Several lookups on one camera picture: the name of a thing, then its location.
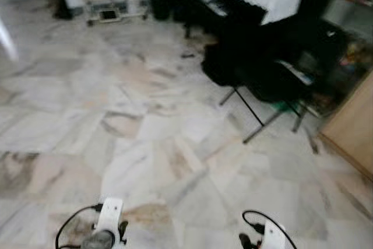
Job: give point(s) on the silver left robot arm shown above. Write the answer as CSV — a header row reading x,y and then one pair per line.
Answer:
x,y
98,241

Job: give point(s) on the green item under chair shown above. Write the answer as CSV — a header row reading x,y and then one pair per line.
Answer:
x,y
284,106

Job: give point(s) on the light wooden cabinet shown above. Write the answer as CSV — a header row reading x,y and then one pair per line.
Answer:
x,y
352,129

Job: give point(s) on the black folding chair with bags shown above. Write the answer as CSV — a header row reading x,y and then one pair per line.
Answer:
x,y
262,62

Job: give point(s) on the small dark-screen tablet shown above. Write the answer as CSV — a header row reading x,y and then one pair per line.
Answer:
x,y
108,14

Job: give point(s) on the black waste bin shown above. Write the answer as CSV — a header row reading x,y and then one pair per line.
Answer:
x,y
161,6

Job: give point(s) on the black upright piano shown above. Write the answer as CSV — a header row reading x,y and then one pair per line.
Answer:
x,y
201,16

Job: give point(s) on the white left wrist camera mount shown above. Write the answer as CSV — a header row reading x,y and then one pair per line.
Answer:
x,y
109,214

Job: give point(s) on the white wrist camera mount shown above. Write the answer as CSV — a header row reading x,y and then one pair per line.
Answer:
x,y
274,236
109,214

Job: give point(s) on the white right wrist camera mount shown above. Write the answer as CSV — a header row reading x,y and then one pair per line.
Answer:
x,y
274,236

